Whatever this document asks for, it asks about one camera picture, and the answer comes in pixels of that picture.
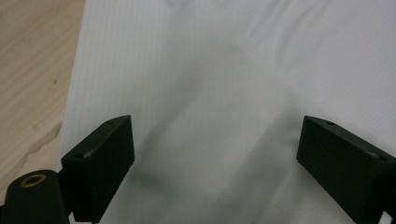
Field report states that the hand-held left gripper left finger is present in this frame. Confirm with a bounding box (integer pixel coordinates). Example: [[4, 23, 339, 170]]
[[61, 114, 135, 224]]

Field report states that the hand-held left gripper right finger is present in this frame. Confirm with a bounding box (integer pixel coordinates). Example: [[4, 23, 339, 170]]
[[295, 115, 396, 224]]

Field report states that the white t-shirt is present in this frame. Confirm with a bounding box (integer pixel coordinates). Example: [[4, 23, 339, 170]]
[[59, 0, 396, 224]]

